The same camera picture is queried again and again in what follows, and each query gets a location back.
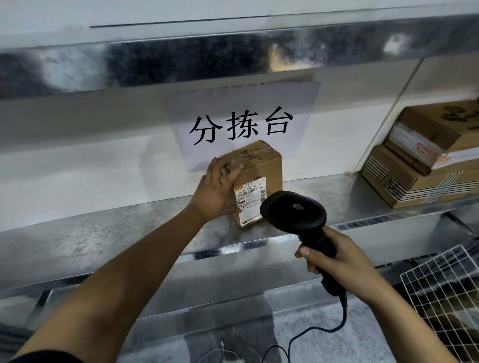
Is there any person's black sleeve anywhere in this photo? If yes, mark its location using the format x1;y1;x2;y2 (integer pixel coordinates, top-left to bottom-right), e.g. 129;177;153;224
9;350;85;363

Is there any person's right hand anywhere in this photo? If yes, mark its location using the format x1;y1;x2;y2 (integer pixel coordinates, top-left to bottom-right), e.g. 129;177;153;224
294;226;382;302

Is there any white paper sign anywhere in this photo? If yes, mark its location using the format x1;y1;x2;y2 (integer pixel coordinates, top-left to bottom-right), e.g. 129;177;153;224
163;80;322;173

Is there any person's left forearm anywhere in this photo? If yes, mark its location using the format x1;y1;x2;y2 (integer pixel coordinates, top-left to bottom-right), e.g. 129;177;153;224
16;205;207;360

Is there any person's left hand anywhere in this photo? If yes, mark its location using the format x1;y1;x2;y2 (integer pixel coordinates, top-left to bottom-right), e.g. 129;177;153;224
188;157;244;224

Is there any person's right forearm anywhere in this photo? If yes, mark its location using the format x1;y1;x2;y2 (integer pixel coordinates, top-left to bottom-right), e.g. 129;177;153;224
361;282;459;363

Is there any yellow corner label cardboard box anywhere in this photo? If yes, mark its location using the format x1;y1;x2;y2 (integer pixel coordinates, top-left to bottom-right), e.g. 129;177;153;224
221;140;283;228

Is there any white wire basket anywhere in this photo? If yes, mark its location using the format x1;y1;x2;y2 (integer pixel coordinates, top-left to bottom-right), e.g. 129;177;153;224
399;245;479;363

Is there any metal shelving rack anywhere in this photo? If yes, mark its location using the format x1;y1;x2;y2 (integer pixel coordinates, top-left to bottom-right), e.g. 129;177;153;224
0;0;479;363

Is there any black scanner cable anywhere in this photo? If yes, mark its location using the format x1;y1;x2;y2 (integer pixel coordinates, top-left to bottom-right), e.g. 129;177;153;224
261;305;348;363

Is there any stack of cardboard boxes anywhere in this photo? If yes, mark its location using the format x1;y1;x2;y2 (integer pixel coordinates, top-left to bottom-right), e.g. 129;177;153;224
360;99;479;209

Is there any black barcode scanner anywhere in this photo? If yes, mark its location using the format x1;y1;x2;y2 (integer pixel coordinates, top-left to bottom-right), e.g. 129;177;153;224
260;190;348;307

